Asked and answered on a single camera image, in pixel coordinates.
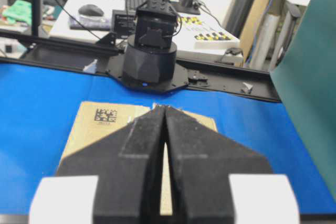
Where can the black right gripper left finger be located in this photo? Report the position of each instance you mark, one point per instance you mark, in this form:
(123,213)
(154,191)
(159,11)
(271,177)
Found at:
(113,180)

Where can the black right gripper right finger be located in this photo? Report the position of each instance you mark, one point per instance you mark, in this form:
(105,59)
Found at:
(218,180)

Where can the brown cardboard box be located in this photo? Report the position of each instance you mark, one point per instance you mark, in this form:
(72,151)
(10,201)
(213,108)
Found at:
(95,120)

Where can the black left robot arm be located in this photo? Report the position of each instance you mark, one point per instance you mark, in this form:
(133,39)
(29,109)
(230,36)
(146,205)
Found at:
(149,60)

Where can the blue table cloth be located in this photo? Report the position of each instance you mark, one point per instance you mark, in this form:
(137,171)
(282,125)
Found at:
(39,106)

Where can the green board panel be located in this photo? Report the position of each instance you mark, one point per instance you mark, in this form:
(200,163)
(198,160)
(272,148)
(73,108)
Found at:
(305,82)

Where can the yellow black checker board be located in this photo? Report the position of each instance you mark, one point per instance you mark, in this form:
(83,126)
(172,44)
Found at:
(220,36)

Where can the white desk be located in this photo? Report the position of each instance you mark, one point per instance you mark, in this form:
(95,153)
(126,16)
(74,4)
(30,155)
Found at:
(119,18)

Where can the black computer mouse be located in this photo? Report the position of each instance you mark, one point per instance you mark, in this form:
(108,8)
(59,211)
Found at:
(91,10)

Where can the black aluminium rail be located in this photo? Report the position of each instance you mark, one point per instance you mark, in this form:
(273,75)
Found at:
(72,56)

